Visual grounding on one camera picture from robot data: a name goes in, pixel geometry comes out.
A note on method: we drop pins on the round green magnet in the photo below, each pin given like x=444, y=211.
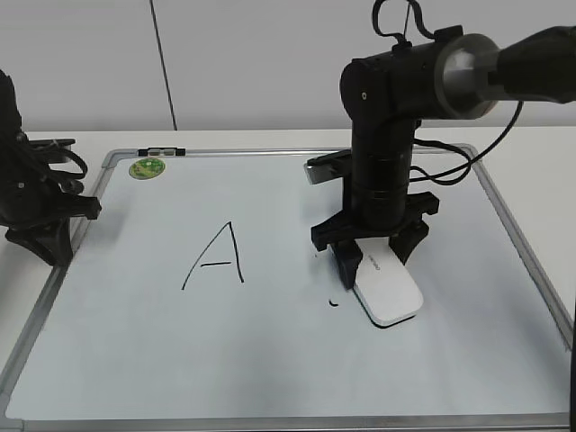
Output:
x=147, y=168

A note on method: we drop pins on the white whiteboard eraser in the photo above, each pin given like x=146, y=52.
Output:
x=383, y=285

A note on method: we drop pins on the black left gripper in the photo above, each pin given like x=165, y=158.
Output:
x=41, y=186

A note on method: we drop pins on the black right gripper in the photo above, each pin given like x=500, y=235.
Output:
x=399, y=219

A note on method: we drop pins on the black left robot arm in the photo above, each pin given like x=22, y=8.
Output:
x=11, y=119

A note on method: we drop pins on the grey framed whiteboard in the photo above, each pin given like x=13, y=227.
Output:
x=197, y=302

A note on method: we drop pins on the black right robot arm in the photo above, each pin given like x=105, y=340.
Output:
x=456, y=76

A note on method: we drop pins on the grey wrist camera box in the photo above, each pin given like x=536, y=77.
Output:
x=329, y=167

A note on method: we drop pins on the black grey frame clip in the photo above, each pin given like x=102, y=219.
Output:
x=169, y=152

